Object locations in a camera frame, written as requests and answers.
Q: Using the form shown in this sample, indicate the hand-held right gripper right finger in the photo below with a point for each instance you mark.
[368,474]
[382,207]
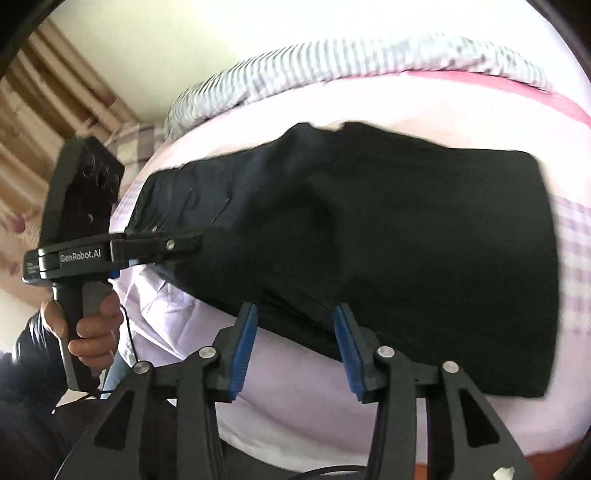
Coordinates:
[352,355]

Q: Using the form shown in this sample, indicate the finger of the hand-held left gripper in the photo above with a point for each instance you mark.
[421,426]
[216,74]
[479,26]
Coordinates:
[161,247]

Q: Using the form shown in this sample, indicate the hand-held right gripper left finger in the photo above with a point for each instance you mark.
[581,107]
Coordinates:
[240,355]

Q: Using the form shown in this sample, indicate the black pants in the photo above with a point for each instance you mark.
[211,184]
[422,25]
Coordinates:
[415,230]

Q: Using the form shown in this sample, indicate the person's left hand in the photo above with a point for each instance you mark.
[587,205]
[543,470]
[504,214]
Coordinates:
[94,341]

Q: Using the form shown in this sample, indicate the pink lavender bed sheet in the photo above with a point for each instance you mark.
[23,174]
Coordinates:
[323,415]

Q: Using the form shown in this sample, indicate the brown plaid pillow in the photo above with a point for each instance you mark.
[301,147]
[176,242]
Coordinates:
[138,141]

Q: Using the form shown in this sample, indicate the beige brown curtain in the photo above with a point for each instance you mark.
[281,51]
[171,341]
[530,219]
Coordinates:
[55,97]

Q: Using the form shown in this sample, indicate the grey white striped duvet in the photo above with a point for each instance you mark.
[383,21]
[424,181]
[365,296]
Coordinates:
[351,64]

